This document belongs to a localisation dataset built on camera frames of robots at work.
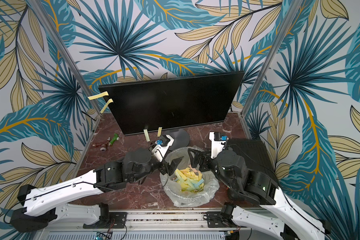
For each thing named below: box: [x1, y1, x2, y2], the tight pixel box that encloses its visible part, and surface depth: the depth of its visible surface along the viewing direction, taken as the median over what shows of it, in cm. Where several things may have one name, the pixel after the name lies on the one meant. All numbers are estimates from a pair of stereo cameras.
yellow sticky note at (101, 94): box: [87, 91, 109, 100], surface depth 60 cm
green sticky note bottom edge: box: [143, 129, 151, 142], surface depth 87 cm
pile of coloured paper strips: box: [172, 165, 205, 193], surface depth 81 cm
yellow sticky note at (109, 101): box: [100, 98, 114, 114], surface depth 63 cm
